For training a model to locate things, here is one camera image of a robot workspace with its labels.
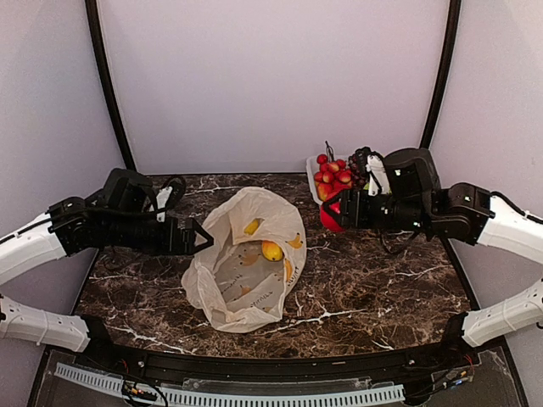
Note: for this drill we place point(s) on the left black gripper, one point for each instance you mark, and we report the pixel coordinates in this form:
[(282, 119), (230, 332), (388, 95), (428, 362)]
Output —
[(176, 245)]

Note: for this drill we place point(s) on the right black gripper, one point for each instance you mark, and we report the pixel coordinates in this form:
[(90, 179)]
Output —
[(353, 203)]

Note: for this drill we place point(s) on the red cherry bunch toy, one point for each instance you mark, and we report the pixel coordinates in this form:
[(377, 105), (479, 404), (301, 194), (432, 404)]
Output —
[(337, 169)]

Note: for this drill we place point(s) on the purple toy grapes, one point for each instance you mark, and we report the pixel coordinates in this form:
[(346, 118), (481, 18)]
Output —
[(357, 174)]

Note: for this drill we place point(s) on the banana print plastic bag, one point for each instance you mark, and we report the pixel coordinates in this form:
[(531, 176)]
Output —
[(236, 287)]

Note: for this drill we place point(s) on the yellow orange toy mango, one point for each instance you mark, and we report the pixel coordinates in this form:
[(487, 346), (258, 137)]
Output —
[(271, 251)]

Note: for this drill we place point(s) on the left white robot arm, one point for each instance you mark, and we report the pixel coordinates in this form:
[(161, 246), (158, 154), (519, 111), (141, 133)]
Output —
[(126, 212)]

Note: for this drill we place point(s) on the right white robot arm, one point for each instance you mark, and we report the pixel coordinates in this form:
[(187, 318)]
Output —
[(405, 194)]

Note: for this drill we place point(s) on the red yellow toy mango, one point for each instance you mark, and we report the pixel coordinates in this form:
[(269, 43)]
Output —
[(324, 190)]

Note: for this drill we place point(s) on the white plastic basket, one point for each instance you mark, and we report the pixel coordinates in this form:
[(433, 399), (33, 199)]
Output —
[(313, 169)]

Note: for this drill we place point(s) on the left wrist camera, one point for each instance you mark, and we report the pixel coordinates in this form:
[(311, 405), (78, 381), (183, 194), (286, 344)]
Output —
[(171, 192)]

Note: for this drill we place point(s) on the white slotted cable duct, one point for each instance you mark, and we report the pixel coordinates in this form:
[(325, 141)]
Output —
[(201, 392)]

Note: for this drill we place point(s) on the black front rail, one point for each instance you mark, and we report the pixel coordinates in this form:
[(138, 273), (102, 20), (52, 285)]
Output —
[(401, 366)]

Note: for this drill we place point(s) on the right black frame post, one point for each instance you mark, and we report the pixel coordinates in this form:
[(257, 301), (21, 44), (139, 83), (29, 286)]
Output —
[(448, 47)]

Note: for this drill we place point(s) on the black frame post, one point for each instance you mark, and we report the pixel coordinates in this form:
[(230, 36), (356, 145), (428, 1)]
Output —
[(448, 47), (101, 60)]

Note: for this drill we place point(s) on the left black frame post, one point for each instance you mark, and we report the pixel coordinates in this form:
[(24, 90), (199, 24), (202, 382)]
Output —
[(101, 60)]

